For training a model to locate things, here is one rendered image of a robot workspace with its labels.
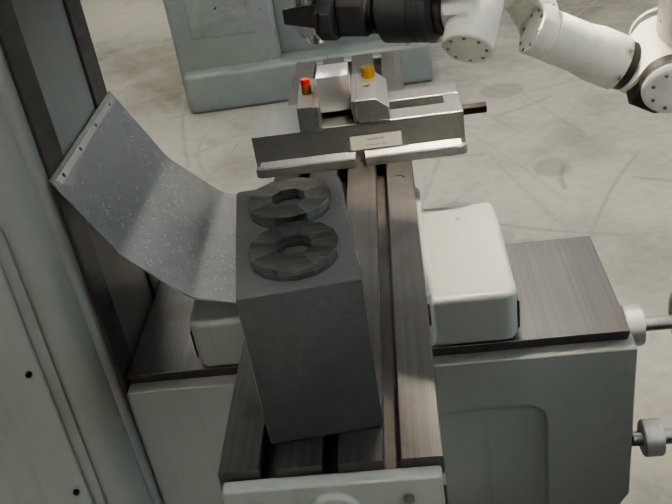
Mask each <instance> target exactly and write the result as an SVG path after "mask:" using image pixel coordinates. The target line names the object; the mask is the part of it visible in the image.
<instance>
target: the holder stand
mask: <svg viewBox="0 0 672 504"><path fill-rule="evenodd" d="M236 305H237V309H238V313H239V317H240V322H241V326H242V330H243V334H244V338H245V342H246V346H247V350H248V354H249V358H250V362H251V366H252V371H253V375H254V379H255V383H256V387H257V391H258V395H259V399H260V403H261V407H262V411H263V415H264V419H265V424H266V428H267V432H268V436H269V440H270V442H271V443H272V444H277V443H283V442H289V441H295V440H301V439H307V438H313V437H319V436H324V435H330V434H336V433H342V432H348V431H354V430H360V429H366V428H371V427H377V426H381V425H383V422H384V421H383V414H382V407H381V400H380V393H379V387H378V380H377V373H376V366H375V359H374V353H373V346H372V339H371V332H370V325H369V319H368V312H367V305H366V298H365V291H364V285H363V279H362V274H361V269H360V264H359V259H358V254H357V251H356V247H355V242H354V238H353V233H352V229H351V224H350V220H349V214H348V209H347V205H346V202H345V197H344V193H343V188H342V184H341V179H340V177H339V176H332V177H326V178H320V179H312V178H305V177H297V178H286V179H282V180H278V181H274V182H271V183H269V184H267V185H265V186H262V187H260V188H258V189H255V190H249V191H243V192H239V193H237V196H236Z"/></svg>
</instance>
